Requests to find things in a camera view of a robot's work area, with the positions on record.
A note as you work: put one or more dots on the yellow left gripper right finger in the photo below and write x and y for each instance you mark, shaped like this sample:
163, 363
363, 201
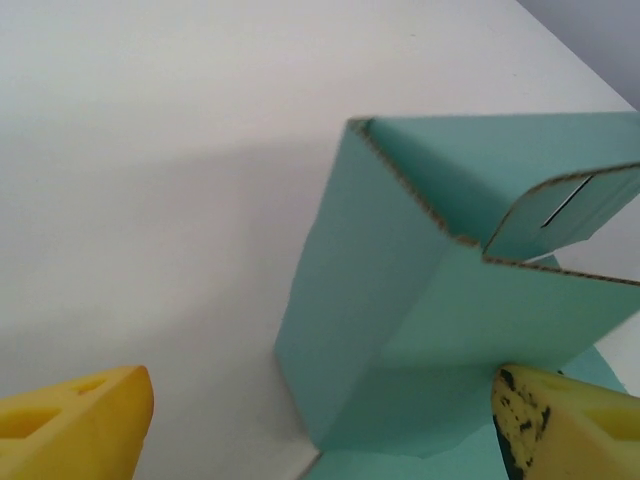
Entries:
575, 435

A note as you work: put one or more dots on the teal green cloth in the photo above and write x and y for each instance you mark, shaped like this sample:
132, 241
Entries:
400, 325

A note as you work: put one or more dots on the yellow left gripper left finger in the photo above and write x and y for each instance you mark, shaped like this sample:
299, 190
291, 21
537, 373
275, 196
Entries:
75, 430

